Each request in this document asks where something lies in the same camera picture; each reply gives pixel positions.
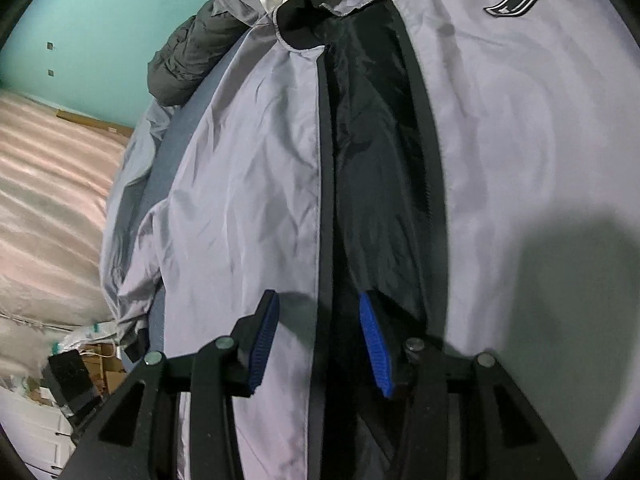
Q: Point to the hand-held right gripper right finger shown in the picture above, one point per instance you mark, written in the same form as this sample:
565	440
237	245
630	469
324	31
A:
375	347

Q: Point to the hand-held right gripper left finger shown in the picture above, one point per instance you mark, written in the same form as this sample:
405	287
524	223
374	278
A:
265	340

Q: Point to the grey jacket with black trim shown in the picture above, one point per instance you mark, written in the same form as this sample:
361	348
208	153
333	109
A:
500	160

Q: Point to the cardboard box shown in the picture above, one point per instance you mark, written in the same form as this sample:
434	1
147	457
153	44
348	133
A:
110	370

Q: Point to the white plastic bag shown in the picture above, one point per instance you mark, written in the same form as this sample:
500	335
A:
85	337

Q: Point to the light blue bed sheet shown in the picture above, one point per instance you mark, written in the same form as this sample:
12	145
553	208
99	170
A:
130	185

